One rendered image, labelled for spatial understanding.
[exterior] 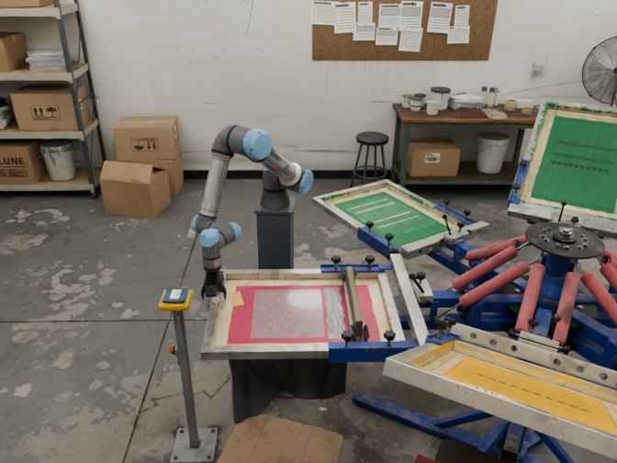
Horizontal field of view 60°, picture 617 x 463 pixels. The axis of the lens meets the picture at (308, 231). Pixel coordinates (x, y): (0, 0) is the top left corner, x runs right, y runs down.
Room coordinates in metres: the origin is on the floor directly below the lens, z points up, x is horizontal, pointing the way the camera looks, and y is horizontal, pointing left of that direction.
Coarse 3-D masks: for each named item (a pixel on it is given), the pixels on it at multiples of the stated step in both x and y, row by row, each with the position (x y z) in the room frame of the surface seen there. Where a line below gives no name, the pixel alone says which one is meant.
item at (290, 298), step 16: (240, 288) 2.02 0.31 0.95; (256, 288) 2.03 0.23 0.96; (272, 288) 2.03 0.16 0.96; (288, 288) 2.03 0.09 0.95; (304, 288) 2.03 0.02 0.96; (320, 288) 2.03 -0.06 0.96; (256, 304) 1.90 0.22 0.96; (272, 304) 1.91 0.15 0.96; (288, 304) 1.91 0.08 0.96; (304, 304) 1.91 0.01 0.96; (320, 304) 1.91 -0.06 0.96; (368, 304) 1.92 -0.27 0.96
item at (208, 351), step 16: (224, 272) 2.11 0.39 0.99; (240, 272) 2.11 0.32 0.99; (256, 272) 2.11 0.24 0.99; (272, 272) 2.11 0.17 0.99; (288, 272) 2.11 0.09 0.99; (304, 272) 2.12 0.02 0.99; (320, 272) 2.12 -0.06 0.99; (384, 272) 2.12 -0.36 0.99; (384, 288) 1.99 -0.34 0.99; (384, 304) 1.91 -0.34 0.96; (208, 320) 1.75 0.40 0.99; (208, 336) 1.64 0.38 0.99; (400, 336) 1.66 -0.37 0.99; (208, 352) 1.55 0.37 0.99; (224, 352) 1.55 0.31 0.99; (240, 352) 1.55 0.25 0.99; (256, 352) 1.56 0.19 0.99; (272, 352) 1.56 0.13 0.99; (288, 352) 1.56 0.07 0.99; (304, 352) 1.56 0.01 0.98; (320, 352) 1.57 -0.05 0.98
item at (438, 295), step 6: (432, 294) 1.87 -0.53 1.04; (438, 294) 1.87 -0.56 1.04; (444, 294) 1.88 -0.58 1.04; (450, 294) 1.88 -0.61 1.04; (432, 300) 1.85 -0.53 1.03; (438, 300) 1.85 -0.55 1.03; (444, 300) 1.85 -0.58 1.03; (450, 300) 1.85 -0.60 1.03; (420, 306) 1.84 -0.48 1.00; (438, 306) 1.85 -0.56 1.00; (444, 306) 1.85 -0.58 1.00; (450, 306) 1.85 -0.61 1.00
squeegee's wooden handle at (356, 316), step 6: (348, 270) 2.03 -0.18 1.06; (348, 276) 1.98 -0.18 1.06; (348, 282) 1.94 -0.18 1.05; (354, 282) 1.93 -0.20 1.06; (348, 288) 1.93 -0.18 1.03; (354, 288) 1.88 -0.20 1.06; (348, 294) 1.92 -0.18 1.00; (354, 294) 1.84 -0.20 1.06; (354, 300) 1.79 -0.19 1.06; (354, 306) 1.76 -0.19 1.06; (354, 312) 1.71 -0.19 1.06; (360, 312) 1.71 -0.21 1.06; (354, 318) 1.68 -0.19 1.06; (360, 318) 1.68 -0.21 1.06; (354, 324) 1.67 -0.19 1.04; (360, 324) 1.66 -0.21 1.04; (354, 330) 1.66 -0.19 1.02; (360, 330) 1.66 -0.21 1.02
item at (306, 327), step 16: (240, 320) 1.79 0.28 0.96; (256, 320) 1.79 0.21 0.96; (272, 320) 1.80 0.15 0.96; (288, 320) 1.80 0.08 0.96; (304, 320) 1.80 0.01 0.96; (320, 320) 1.80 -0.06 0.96; (368, 320) 1.80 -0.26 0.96; (240, 336) 1.69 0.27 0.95; (256, 336) 1.69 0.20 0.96; (272, 336) 1.69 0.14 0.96; (288, 336) 1.69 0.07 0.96; (304, 336) 1.69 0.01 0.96; (320, 336) 1.69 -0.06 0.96
